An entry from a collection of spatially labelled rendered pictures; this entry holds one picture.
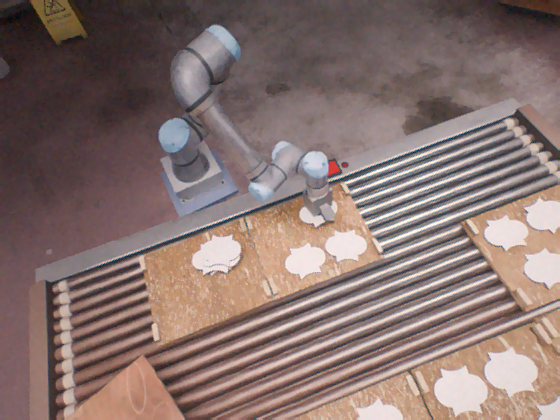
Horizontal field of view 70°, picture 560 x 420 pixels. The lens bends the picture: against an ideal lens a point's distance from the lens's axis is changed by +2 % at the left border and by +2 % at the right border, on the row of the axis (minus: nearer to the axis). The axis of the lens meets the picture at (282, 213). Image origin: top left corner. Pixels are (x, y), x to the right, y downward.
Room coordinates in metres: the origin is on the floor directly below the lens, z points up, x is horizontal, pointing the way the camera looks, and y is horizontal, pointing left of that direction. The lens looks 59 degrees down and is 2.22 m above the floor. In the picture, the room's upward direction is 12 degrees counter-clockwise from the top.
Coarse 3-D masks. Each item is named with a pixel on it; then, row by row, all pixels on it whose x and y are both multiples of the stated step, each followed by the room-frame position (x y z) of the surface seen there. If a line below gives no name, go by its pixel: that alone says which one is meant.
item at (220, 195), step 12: (216, 156) 1.19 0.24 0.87; (168, 180) 1.11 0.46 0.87; (228, 180) 1.05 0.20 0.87; (168, 192) 1.05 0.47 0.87; (216, 192) 1.00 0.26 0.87; (228, 192) 0.98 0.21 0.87; (180, 204) 0.97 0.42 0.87; (192, 204) 0.96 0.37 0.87; (204, 204) 0.95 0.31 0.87; (180, 216) 0.91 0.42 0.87
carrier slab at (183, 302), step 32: (160, 256) 0.71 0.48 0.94; (192, 256) 0.68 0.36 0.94; (256, 256) 0.63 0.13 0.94; (160, 288) 0.58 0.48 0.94; (192, 288) 0.56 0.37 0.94; (224, 288) 0.53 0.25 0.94; (256, 288) 0.51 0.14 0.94; (160, 320) 0.47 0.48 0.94; (192, 320) 0.44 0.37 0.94; (224, 320) 0.42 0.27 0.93
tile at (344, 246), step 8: (336, 232) 0.65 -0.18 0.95; (352, 232) 0.64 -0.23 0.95; (328, 240) 0.63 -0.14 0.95; (336, 240) 0.62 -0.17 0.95; (344, 240) 0.61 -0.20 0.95; (352, 240) 0.61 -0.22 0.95; (360, 240) 0.60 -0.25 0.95; (328, 248) 0.60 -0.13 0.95; (336, 248) 0.59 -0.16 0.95; (344, 248) 0.58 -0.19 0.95; (352, 248) 0.58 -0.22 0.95; (360, 248) 0.57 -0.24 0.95; (336, 256) 0.56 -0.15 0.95; (344, 256) 0.55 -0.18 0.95; (352, 256) 0.55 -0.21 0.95
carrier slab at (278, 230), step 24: (336, 192) 0.83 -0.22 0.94; (264, 216) 0.79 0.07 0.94; (288, 216) 0.77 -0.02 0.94; (336, 216) 0.72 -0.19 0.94; (360, 216) 0.70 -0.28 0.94; (264, 240) 0.69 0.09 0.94; (288, 240) 0.67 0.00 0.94; (312, 240) 0.65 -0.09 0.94; (264, 264) 0.59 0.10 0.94; (336, 264) 0.53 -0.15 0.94; (360, 264) 0.52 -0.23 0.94; (288, 288) 0.48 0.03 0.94
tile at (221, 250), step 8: (216, 240) 0.70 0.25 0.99; (224, 240) 0.69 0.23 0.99; (232, 240) 0.68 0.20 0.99; (208, 248) 0.67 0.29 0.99; (216, 248) 0.67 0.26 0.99; (224, 248) 0.66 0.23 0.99; (232, 248) 0.65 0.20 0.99; (240, 248) 0.65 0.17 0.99; (208, 256) 0.64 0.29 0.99; (216, 256) 0.64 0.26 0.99; (224, 256) 0.63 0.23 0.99; (232, 256) 0.62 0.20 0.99; (216, 264) 0.61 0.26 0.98; (224, 264) 0.60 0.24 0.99
